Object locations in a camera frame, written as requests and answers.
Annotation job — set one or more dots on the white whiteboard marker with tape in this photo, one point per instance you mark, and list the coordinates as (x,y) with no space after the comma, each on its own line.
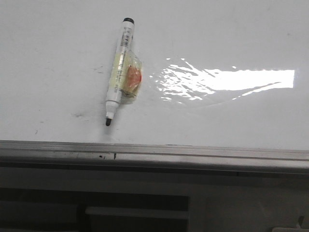
(126,73)

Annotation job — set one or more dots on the white whiteboard with aluminium frame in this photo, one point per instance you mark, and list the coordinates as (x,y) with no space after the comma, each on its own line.
(225,84)

